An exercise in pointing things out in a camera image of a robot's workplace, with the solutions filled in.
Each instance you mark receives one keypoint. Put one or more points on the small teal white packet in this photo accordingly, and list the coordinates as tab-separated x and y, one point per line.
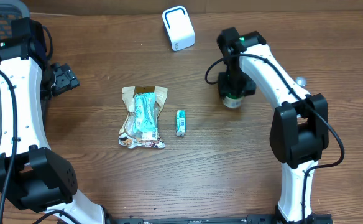
180	123

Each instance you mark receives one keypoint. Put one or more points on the light green wipes packet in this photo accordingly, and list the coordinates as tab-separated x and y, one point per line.
145	118

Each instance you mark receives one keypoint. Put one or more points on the green lid white jar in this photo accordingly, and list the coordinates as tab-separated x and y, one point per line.
232	103

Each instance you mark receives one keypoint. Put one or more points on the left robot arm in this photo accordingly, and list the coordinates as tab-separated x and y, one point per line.
32	176

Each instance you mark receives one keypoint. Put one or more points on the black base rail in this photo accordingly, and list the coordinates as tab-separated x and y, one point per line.
250	219

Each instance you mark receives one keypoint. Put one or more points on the white barcode scanner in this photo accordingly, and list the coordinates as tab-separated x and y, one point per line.
178	27

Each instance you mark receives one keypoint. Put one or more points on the brown snack packet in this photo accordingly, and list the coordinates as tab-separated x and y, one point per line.
127	136

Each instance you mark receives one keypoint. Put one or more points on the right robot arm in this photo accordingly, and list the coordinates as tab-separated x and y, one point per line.
298	134

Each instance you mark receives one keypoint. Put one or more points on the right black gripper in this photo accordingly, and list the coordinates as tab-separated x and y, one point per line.
227	88

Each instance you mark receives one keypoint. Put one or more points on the yellow drink bottle silver cap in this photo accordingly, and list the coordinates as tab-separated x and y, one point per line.
300	81

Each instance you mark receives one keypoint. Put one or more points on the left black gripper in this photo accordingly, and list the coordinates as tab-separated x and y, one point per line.
66	79

